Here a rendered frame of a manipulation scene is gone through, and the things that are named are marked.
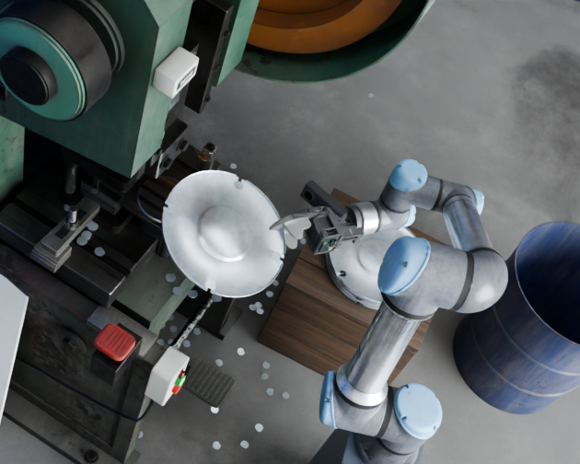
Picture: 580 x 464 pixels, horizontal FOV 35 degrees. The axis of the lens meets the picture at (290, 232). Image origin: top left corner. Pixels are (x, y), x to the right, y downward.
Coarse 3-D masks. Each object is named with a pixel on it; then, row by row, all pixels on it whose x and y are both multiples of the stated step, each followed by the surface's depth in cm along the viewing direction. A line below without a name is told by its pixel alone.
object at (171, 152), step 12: (192, 48) 169; (180, 96) 178; (180, 108) 183; (168, 132) 182; (180, 132) 182; (168, 144) 180; (180, 144) 185; (168, 156) 182; (144, 168) 184; (156, 168) 182
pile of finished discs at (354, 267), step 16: (368, 240) 254; (384, 240) 256; (336, 256) 249; (352, 256) 250; (368, 256) 251; (336, 272) 246; (352, 272) 247; (368, 272) 248; (352, 288) 244; (368, 288) 246; (368, 304) 245
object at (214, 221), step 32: (192, 192) 194; (224, 192) 198; (256, 192) 202; (192, 224) 191; (224, 224) 194; (256, 224) 199; (192, 256) 188; (224, 256) 191; (256, 256) 196; (224, 288) 189; (256, 288) 193
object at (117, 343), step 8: (104, 328) 178; (112, 328) 178; (120, 328) 179; (96, 336) 177; (104, 336) 177; (112, 336) 178; (120, 336) 178; (128, 336) 178; (96, 344) 176; (104, 344) 176; (112, 344) 177; (120, 344) 177; (128, 344) 177; (104, 352) 176; (112, 352) 176; (120, 352) 176; (128, 352) 177; (120, 360) 176
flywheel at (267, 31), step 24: (264, 0) 195; (288, 0) 191; (312, 0) 188; (336, 0) 185; (360, 0) 179; (384, 0) 175; (264, 24) 195; (288, 24) 192; (312, 24) 189; (336, 24) 185; (360, 24) 182; (264, 48) 199; (288, 48) 196; (312, 48) 192; (336, 48) 189
